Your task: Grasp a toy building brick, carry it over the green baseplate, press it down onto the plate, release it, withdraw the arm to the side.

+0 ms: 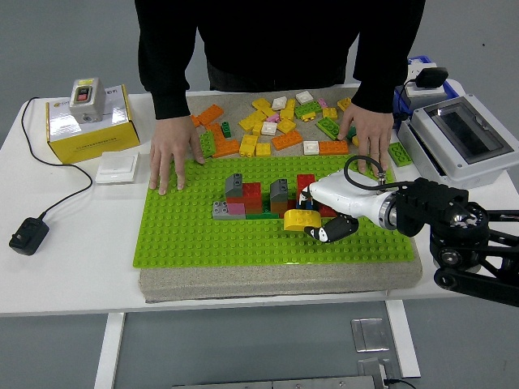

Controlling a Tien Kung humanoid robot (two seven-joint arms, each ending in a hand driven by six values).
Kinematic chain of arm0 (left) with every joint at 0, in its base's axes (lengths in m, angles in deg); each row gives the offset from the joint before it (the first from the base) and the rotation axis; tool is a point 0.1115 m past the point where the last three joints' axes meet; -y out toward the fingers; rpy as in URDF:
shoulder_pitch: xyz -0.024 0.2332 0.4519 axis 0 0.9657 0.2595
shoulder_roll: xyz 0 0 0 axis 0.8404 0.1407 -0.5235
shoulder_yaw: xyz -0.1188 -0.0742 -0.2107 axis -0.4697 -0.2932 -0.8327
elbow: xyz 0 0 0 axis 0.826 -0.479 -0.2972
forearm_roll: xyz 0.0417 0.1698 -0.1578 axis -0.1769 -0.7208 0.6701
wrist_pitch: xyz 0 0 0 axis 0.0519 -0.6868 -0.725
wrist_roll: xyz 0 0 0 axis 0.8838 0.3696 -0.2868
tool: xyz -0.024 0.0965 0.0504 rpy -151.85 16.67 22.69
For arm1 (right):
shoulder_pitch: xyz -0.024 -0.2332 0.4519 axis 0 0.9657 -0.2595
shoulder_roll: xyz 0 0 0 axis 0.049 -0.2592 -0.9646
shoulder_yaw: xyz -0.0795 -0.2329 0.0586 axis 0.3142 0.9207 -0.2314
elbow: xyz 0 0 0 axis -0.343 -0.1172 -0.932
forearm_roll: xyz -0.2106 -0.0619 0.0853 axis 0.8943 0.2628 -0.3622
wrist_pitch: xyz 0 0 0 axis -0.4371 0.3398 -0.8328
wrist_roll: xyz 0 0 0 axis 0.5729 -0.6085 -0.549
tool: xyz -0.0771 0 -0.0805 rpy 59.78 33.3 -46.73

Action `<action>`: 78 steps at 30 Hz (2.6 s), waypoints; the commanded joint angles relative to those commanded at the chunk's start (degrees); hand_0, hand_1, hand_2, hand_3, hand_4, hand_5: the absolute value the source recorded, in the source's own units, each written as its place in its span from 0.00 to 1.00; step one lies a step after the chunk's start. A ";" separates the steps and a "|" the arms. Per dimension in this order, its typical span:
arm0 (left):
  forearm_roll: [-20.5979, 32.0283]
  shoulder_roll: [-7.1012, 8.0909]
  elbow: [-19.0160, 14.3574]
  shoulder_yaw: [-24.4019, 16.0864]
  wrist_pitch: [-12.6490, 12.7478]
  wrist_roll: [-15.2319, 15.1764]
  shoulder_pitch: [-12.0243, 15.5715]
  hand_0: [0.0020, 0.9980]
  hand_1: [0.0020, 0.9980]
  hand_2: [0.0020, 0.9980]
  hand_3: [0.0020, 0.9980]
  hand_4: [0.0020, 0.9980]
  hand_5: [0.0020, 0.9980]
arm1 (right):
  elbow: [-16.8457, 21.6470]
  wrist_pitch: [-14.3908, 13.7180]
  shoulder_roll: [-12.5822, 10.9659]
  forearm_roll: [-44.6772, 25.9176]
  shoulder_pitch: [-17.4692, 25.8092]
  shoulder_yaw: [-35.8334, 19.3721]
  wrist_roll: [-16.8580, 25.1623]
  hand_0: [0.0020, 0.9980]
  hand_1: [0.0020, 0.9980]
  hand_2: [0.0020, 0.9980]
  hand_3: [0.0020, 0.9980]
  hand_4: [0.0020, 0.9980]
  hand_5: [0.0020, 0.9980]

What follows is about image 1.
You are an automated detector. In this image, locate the grey slope brick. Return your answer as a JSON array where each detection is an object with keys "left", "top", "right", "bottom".
[
  {"left": 225, "top": 173, "right": 246, "bottom": 199},
  {"left": 269, "top": 177, "right": 290, "bottom": 203}
]

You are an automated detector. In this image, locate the metal floor plate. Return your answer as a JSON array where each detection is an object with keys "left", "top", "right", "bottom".
[
  {"left": 356, "top": 358, "right": 392, "bottom": 380},
  {"left": 350, "top": 318, "right": 390, "bottom": 353}
]

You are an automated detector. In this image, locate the long orange brick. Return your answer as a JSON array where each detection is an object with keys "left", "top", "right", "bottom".
[
  {"left": 270, "top": 130, "right": 304, "bottom": 152},
  {"left": 318, "top": 140, "right": 350, "bottom": 156},
  {"left": 197, "top": 104, "right": 225, "bottom": 126}
]

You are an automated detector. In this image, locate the grey flat brick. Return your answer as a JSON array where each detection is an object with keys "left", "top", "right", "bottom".
[{"left": 212, "top": 200, "right": 247, "bottom": 221}]

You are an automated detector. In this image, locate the grey switch box red button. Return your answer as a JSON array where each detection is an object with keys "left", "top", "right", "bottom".
[{"left": 68, "top": 77, "right": 106, "bottom": 125}]

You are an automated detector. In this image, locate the white power socket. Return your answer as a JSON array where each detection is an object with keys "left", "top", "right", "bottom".
[{"left": 406, "top": 60, "right": 447, "bottom": 99}]

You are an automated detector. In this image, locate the light green brick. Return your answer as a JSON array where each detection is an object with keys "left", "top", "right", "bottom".
[
  {"left": 198, "top": 130, "right": 217, "bottom": 159},
  {"left": 315, "top": 116, "right": 341, "bottom": 141},
  {"left": 388, "top": 141, "right": 414, "bottom": 167},
  {"left": 294, "top": 100, "right": 321, "bottom": 121}
]

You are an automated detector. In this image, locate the person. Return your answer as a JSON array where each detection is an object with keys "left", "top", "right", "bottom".
[{"left": 134, "top": 0, "right": 427, "bottom": 121}]

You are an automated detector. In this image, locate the person's left hand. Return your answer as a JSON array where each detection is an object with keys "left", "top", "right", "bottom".
[{"left": 337, "top": 101, "right": 395, "bottom": 176}]

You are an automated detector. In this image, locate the yellow curved toy brick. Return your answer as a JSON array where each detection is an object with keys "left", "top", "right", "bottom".
[{"left": 282, "top": 208, "right": 322, "bottom": 234}]

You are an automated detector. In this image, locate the black plug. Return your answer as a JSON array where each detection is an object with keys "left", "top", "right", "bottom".
[{"left": 415, "top": 66, "right": 450, "bottom": 89}]

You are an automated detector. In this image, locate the grey enclosure clear lid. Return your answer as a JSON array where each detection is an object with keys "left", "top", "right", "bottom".
[{"left": 396, "top": 93, "right": 519, "bottom": 196}]

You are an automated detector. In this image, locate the yellow white cardboard box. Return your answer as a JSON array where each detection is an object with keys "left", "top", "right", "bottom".
[{"left": 45, "top": 83, "right": 141, "bottom": 165}]

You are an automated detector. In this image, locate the long yellow brick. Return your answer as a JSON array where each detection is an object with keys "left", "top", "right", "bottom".
[{"left": 238, "top": 109, "right": 268, "bottom": 133}]

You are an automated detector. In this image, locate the dark green plate brick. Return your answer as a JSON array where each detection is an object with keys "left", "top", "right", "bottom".
[{"left": 245, "top": 198, "right": 285, "bottom": 220}]

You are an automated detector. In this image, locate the grey metal bar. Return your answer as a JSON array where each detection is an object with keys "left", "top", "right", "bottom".
[{"left": 172, "top": 374, "right": 386, "bottom": 389}]

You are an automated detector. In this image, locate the tall red brick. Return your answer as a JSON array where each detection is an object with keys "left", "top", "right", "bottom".
[{"left": 296, "top": 173, "right": 317, "bottom": 202}]

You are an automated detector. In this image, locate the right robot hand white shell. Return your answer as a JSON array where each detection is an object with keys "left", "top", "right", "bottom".
[{"left": 297, "top": 169, "right": 388, "bottom": 245}]

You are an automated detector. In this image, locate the black adapter cord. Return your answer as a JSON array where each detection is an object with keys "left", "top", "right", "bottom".
[{"left": 20, "top": 96, "right": 94, "bottom": 220}]

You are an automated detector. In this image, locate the low red brick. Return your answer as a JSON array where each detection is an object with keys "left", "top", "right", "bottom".
[{"left": 279, "top": 198, "right": 340, "bottom": 220}]

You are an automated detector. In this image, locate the white table leg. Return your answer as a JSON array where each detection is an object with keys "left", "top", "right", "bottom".
[
  {"left": 93, "top": 311, "right": 127, "bottom": 389},
  {"left": 384, "top": 289, "right": 422, "bottom": 378}
]

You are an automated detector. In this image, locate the person's right hand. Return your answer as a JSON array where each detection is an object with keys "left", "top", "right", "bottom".
[{"left": 148, "top": 115, "right": 206, "bottom": 196}]

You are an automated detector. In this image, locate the black floor cable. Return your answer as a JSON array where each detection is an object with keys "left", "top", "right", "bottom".
[{"left": 383, "top": 377, "right": 418, "bottom": 389}]

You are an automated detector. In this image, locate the black plug cord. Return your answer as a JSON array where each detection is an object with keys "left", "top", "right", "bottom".
[{"left": 392, "top": 79, "right": 418, "bottom": 122}]

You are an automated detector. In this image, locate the white wall switch panel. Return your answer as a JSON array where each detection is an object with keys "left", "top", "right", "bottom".
[{"left": 95, "top": 152, "right": 140, "bottom": 186}]

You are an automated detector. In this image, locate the green studded baseplate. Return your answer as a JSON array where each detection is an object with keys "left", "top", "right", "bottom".
[{"left": 132, "top": 155, "right": 415, "bottom": 268}]

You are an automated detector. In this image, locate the blue plastic bin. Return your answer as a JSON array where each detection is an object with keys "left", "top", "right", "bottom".
[{"left": 392, "top": 54, "right": 463, "bottom": 111}]

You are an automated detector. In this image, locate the grey-brown foam mat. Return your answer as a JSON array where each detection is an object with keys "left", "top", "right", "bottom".
[{"left": 139, "top": 87, "right": 423, "bottom": 304}]

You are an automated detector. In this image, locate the black power adapter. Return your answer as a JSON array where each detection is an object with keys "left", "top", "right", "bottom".
[{"left": 8, "top": 216, "right": 50, "bottom": 256}]

